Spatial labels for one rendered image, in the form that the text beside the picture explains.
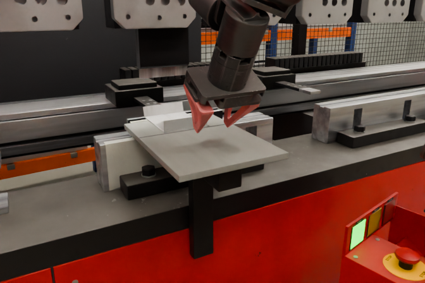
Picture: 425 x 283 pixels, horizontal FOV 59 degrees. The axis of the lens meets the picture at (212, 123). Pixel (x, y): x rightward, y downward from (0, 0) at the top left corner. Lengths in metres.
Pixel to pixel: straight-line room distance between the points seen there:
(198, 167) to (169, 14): 0.30
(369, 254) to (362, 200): 0.23
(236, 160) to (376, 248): 0.36
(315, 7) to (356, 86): 0.59
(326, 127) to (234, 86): 0.52
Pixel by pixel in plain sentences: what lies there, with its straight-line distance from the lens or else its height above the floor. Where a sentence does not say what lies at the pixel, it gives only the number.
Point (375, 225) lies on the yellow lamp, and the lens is 0.83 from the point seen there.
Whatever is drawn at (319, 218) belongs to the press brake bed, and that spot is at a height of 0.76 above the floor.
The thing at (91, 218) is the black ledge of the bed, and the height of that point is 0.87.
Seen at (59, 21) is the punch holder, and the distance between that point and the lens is 0.66.
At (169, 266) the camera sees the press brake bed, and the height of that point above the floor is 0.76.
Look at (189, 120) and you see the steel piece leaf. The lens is 0.68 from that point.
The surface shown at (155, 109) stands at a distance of 0.77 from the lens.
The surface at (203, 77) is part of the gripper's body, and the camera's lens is 0.53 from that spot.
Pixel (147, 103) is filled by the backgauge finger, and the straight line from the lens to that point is 0.86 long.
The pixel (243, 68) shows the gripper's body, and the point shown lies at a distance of 0.50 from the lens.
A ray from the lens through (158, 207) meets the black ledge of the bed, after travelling 0.68.
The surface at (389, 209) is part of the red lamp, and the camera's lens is 0.87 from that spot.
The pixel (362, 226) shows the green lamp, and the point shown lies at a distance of 0.78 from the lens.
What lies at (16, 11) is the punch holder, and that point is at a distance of 0.65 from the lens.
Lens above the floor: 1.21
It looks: 17 degrees down
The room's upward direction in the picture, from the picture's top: straight up
